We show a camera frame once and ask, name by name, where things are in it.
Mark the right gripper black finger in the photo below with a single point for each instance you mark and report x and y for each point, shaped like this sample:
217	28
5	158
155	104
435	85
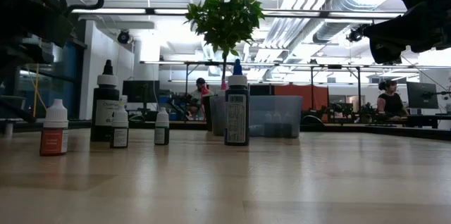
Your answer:
387	41

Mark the small orange dropper bottle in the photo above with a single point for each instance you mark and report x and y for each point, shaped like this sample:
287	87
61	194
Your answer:
53	139

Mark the vial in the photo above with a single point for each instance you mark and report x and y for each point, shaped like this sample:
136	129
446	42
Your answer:
105	118

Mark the small white-capped dropper bottle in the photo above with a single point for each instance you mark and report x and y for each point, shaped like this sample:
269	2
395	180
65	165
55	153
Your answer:
120	136
161	132

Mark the person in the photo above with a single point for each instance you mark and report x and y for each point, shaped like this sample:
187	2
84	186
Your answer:
389	102
199	93

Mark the black computer monitor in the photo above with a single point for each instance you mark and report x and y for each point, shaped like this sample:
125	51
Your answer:
422	95
141	91

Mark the long overhead light bar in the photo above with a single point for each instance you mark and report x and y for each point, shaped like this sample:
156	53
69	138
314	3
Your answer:
112	11

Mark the orange partition panel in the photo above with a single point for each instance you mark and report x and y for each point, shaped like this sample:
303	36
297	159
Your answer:
306	97

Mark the translucent grey plastic bin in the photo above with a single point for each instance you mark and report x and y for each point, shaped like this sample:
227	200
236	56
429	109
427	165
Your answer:
296	111

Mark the potted tree in black pot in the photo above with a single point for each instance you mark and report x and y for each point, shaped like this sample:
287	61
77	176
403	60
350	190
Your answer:
225	23

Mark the large blue-capped colouring bottle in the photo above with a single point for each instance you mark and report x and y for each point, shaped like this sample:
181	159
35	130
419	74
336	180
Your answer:
236	118

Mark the black overhead rig camera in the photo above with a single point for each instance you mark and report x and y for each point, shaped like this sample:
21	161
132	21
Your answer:
356	34

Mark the round black ceiling camera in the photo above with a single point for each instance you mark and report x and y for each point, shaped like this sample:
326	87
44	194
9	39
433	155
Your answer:
124	36

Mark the black aluminium table frame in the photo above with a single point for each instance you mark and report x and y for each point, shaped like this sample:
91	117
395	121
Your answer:
352	129

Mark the black curved frame foot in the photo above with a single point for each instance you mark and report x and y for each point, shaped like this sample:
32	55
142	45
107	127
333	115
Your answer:
310	116

